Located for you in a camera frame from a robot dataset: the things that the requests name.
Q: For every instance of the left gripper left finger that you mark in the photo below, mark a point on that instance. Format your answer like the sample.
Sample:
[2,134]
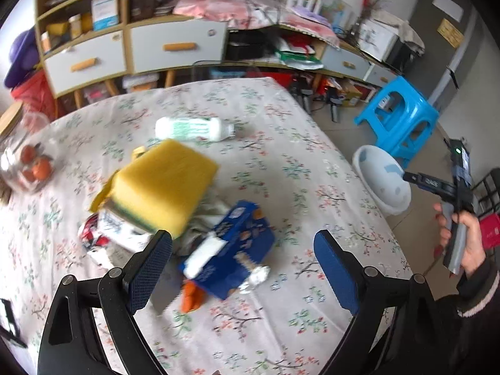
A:
[71,343]

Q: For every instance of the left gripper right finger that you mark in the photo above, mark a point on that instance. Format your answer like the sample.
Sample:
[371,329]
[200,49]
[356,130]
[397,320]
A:
[395,327]

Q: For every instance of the red cartoon drink can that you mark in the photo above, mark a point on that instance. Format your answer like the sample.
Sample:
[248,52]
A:
[94,242]

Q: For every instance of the grey white milk carton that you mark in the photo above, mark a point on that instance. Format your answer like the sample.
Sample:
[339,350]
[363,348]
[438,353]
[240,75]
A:
[122,230]

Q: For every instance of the orange peel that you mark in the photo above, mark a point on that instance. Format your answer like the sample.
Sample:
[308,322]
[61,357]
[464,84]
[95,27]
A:
[192,297]

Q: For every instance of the yellow snack wrapper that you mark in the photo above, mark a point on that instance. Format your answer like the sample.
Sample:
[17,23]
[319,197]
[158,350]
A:
[101,197]

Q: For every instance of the blue milk carton large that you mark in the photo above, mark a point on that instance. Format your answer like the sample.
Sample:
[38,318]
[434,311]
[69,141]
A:
[231,257]

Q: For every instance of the yellow green scrub sponge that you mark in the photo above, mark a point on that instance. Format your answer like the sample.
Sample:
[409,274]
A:
[163,188]

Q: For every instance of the white tissue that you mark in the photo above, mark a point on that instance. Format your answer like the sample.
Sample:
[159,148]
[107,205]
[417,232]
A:
[210,212]

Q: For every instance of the white yogurt bottle green label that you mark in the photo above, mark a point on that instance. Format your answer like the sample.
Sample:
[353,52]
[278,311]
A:
[194,129]

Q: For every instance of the white trash bin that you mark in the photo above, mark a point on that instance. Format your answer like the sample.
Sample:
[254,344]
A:
[382,177]

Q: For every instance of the person's right hand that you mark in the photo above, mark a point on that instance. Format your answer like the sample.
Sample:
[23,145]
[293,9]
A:
[473,254]

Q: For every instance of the blue plastic stool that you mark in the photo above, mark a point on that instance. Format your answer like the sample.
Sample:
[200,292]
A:
[401,119]

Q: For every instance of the white microwave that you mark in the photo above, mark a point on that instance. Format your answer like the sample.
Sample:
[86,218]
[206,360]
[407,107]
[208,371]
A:
[383,43]

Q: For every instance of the floral tablecloth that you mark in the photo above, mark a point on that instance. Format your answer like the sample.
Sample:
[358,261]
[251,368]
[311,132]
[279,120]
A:
[280,160]

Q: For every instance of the glass jar with oranges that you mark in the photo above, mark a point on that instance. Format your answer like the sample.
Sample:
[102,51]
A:
[30,153]

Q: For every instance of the low tv cabinet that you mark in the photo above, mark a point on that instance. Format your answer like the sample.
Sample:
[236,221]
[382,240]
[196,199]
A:
[254,48]

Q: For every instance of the left grey drawer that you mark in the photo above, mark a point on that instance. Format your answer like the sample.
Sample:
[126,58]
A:
[84,63]

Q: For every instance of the grey drawer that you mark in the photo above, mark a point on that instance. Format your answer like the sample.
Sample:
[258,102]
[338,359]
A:
[84,63]
[176,44]

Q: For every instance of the purple plush toy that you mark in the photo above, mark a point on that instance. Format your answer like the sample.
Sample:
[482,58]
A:
[23,56]

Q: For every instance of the right grey drawer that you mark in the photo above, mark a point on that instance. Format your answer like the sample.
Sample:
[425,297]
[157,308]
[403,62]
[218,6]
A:
[176,44]

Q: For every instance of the pink cloth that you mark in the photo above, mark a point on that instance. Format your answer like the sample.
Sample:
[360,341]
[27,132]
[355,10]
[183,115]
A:
[253,15]

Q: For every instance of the wooden shelf cabinet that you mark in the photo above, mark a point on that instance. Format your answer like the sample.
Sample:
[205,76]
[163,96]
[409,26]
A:
[52,12]

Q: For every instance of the blue white box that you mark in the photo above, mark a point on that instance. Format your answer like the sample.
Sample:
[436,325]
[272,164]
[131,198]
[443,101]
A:
[105,14]

